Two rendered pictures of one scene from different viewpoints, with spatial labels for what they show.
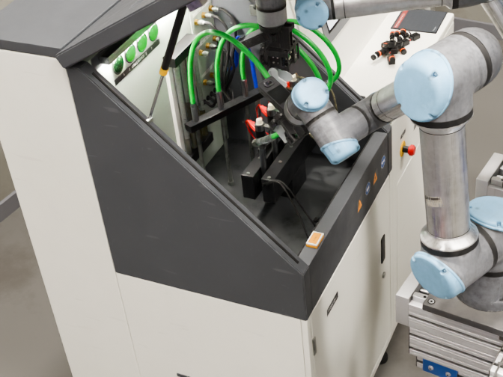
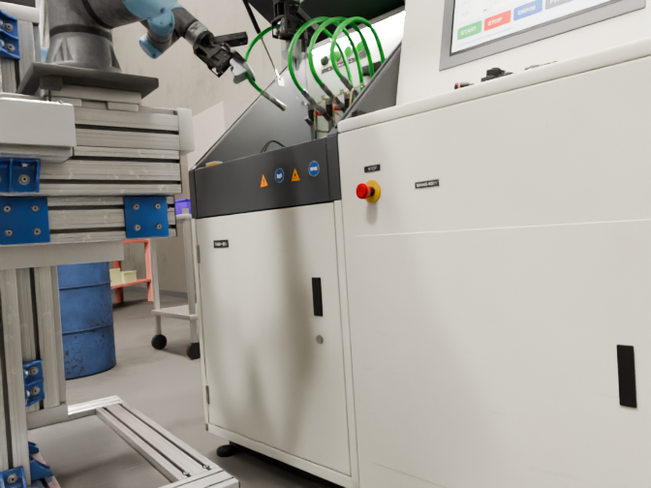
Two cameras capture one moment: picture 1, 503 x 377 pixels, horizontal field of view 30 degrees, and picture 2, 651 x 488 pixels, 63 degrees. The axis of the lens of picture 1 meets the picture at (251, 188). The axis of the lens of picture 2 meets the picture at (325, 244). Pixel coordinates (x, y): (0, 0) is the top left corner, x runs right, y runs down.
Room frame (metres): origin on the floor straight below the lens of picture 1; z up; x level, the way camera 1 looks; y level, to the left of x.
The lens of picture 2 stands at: (2.66, -1.69, 0.71)
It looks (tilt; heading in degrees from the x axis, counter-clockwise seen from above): 1 degrees down; 107
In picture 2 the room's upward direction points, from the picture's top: 4 degrees counter-clockwise
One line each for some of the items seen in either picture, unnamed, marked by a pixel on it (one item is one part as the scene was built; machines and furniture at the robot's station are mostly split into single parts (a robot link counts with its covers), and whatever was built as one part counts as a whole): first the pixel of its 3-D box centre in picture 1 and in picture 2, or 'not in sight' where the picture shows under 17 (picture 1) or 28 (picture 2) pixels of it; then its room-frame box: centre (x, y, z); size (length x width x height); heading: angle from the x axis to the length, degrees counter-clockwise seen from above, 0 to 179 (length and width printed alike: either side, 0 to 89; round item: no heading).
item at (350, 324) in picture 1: (355, 325); (263, 328); (2.03, -0.26, 0.44); 0.65 x 0.02 x 0.68; 151
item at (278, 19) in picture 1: (272, 13); not in sight; (2.12, -0.10, 1.46); 0.08 x 0.08 x 0.05
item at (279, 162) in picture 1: (283, 165); not in sight; (2.26, -0.10, 0.91); 0.34 x 0.10 x 0.15; 151
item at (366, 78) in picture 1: (392, 60); (492, 101); (2.69, -0.51, 0.96); 0.70 x 0.22 x 0.03; 151
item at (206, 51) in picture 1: (209, 45); not in sight; (2.49, 0.07, 1.20); 0.13 x 0.03 x 0.31; 151
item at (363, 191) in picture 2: (408, 149); (366, 191); (2.41, -0.50, 0.80); 0.05 x 0.04 x 0.05; 151
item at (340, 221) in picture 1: (345, 215); (258, 183); (2.04, -0.25, 0.87); 0.62 x 0.04 x 0.16; 151
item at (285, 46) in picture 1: (277, 43); (289, 19); (2.11, -0.11, 1.38); 0.09 x 0.08 x 0.12; 61
